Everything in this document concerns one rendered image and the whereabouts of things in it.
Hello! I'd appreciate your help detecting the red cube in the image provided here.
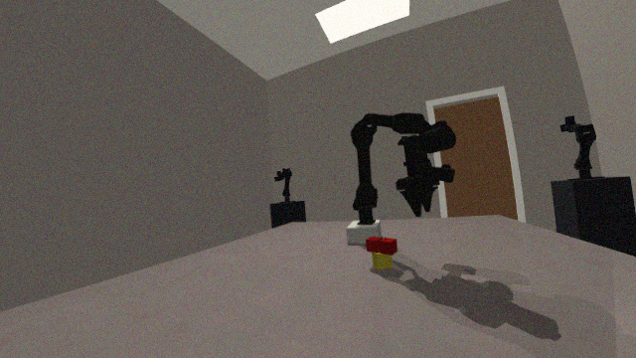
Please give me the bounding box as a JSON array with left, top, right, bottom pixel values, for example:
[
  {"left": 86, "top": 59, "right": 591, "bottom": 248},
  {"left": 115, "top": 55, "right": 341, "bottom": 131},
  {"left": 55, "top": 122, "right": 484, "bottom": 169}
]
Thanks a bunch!
[
  {"left": 366, "top": 237, "right": 383, "bottom": 253},
  {"left": 380, "top": 238, "right": 398, "bottom": 256}
]

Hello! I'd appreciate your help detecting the yellow cube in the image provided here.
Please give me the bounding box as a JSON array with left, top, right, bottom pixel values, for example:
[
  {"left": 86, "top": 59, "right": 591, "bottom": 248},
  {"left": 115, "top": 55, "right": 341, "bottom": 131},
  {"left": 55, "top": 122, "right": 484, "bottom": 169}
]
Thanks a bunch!
[{"left": 372, "top": 252, "right": 393, "bottom": 270}]

